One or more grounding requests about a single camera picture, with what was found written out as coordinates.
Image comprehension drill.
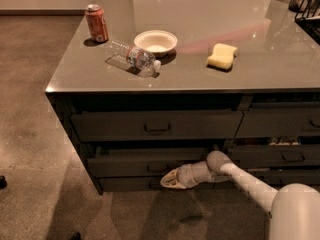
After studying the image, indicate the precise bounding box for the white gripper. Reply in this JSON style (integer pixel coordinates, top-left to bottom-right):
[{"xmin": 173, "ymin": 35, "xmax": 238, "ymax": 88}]
[{"xmin": 160, "ymin": 161, "xmax": 213, "ymax": 189}]

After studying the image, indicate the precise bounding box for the grey drawer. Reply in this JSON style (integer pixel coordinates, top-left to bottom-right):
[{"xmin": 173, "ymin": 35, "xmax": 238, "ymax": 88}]
[
  {"xmin": 250, "ymin": 170, "xmax": 320, "ymax": 185},
  {"xmin": 71, "ymin": 110, "xmax": 242, "ymax": 142},
  {"xmin": 236, "ymin": 103, "xmax": 320, "ymax": 138},
  {"xmin": 99, "ymin": 177, "xmax": 233, "ymax": 192},
  {"xmin": 87, "ymin": 147, "xmax": 209, "ymax": 177},
  {"xmin": 228, "ymin": 145, "xmax": 320, "ymax": 168}
]

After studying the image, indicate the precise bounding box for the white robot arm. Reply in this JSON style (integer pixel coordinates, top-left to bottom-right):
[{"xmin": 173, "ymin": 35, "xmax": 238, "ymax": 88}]
[{"xmin": 160, "ymin": 151, "xmax": 320, "ymax": 240}]

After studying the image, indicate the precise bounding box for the dark grey counter cabinet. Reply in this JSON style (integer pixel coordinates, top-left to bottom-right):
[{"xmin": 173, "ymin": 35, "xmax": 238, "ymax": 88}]
[{"xmin": 46, "ymin": 0, "xmax": 320, "ymax": 193}]

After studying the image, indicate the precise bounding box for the black object at floor bottom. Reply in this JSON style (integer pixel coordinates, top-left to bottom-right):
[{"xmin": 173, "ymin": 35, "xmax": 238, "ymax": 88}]
[{"xmin": 69, "ymin": 232, "xmax": 81, "ymax": 240}]

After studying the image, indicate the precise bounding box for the clear plastic water bottle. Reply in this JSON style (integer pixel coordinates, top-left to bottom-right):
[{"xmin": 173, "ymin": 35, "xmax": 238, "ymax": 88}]
[{"xmin": 105, "ymin": 40, "xmax": 161, "ymax": 78}]

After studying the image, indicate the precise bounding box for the yellow sponge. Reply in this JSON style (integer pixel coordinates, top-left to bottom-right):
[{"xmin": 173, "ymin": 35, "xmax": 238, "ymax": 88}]
[{"xmin": 207, "ymin": 43, "xmax": 238, "ymax": 70}]

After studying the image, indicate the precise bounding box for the white paper bowl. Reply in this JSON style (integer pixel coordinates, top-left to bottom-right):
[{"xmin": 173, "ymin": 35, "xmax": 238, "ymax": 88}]
[{"xmin": 134, "ymin": 30, "xmax": 178, "ymax": 57}]

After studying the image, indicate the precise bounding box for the small black floor object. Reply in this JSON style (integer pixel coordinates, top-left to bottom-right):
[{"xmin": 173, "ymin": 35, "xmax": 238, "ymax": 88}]
[{"xmin": 0, "ymin": 175, "xmax": 7, "ymax": 189}]

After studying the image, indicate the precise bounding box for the orange soda can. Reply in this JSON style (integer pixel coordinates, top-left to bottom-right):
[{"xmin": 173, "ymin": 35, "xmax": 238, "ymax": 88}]
[{"xmin": 85, "ymin": 4, "xmax": 108, "ymax": 43}]

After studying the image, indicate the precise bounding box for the black wire dish rack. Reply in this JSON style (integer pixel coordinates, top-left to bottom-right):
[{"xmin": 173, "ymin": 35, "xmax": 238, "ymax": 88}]
[{"xmin": 288, "ymin": 0, "xmax": 320, "ymax": 45}]

